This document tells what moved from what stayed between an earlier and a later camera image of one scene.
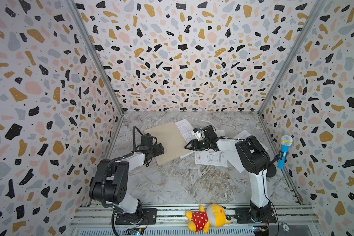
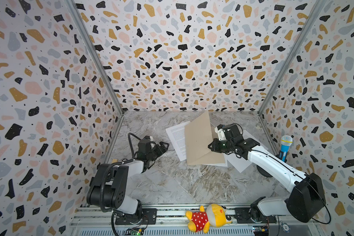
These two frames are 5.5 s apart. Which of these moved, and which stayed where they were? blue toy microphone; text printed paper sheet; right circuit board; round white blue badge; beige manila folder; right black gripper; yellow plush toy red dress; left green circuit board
Moved: right black gripper; text printed paper sheet; beige manila folder
Stayed: round white blue badge; yellow plush toy red dress; left green circuit board; blue toy microphone; right circuit board
